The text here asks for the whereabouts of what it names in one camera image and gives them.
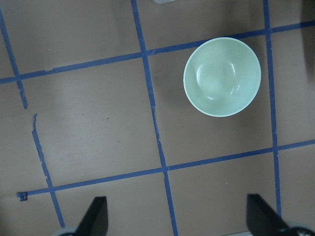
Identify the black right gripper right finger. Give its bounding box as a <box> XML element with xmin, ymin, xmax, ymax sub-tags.
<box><xmin>246</xmin><ymin>194</ymin><xmax>289</xmax><ymax>236</ymax></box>

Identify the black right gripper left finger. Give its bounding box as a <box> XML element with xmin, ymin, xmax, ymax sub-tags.
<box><xmin>75</xmin><ymin>196</ymin><xmax>108</xmax><ymax>236</ymax></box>

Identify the green bowl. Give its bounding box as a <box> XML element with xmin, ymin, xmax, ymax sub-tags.
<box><xmin>183</xmin><ymin>37</ymin><xmax>262</xmax><ymax>118</ymax></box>

